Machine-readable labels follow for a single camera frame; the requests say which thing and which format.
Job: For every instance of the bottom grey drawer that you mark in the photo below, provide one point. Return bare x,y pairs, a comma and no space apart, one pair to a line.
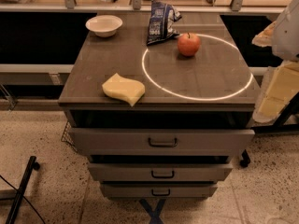
189,190

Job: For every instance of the grey drawer cabinet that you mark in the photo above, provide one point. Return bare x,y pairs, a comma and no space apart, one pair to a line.
213,90

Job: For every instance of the yellow sponge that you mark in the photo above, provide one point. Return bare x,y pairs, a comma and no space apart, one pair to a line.
125,89

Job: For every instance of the black stand leg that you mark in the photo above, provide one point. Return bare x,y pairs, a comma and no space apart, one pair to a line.
31,166

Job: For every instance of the red apple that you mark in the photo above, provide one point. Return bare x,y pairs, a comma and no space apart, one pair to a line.
188,44

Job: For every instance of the blue chip bag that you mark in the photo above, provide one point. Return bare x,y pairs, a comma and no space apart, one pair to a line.
161,21

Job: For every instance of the blue tape cross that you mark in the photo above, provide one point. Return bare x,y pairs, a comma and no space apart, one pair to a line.
154,213

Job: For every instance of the wire mesh basket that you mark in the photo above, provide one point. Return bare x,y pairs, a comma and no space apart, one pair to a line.
66,138

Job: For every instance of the black caster wheel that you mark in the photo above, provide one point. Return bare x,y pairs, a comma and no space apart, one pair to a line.
245,161

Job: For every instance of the grey drawer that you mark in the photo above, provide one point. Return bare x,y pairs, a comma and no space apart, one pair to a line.
113,172
162,142
189,190

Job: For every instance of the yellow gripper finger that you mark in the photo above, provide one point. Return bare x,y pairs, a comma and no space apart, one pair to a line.
264,38
279,86

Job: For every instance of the white bowl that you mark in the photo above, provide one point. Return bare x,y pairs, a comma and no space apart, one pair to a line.
104,25

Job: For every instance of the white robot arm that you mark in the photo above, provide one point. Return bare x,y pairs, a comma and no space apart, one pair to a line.
282,36

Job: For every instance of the top grey drawer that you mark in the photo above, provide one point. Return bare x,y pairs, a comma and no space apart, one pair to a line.
162,142

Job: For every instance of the middle grey drawer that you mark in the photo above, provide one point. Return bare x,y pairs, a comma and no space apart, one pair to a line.
113,172

